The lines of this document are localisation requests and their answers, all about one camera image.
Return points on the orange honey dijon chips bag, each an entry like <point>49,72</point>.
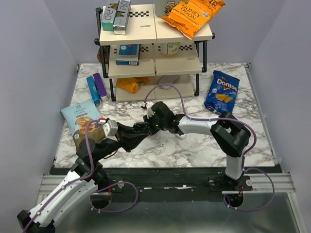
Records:
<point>190,16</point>

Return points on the brown object behind rack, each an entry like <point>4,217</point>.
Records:
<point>103,54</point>

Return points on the white printed mug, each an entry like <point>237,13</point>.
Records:
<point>162,8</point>
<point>170,48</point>

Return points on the white printed mug middle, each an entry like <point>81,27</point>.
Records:
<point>170,48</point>

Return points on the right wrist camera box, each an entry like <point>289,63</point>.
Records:
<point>148,107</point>

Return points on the white printed mug top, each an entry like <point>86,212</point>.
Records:
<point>162,8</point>

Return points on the blue tube box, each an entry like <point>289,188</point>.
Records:
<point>93,90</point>

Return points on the orange plastic bag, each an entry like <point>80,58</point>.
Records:
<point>132,85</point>

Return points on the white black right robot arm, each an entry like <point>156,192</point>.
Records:
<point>231,135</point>

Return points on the blue Doritos bag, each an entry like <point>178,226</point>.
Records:
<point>222,93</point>

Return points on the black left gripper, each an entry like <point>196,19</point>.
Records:
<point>129,137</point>

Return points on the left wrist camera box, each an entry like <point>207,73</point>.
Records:
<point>110,128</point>

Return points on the purple tube box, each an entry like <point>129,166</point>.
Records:
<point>100,87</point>

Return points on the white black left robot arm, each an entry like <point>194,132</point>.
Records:
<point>85,177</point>

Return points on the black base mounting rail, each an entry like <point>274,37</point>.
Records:
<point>171,184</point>

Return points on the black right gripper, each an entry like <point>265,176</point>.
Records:
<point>152,131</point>

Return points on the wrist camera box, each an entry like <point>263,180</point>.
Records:
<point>148,107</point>
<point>110,128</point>

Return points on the blue white box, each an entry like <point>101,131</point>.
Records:
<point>128,55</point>

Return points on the white earbud charging case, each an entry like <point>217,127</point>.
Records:
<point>180,136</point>

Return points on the silver toothpaste box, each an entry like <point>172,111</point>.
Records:
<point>121,19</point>

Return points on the teal toothpaste box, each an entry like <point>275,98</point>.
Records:
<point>109,15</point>

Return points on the beige three-tier shelf rack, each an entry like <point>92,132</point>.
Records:
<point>148,30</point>

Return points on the cassava chips bag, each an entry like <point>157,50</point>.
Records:
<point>78,116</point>

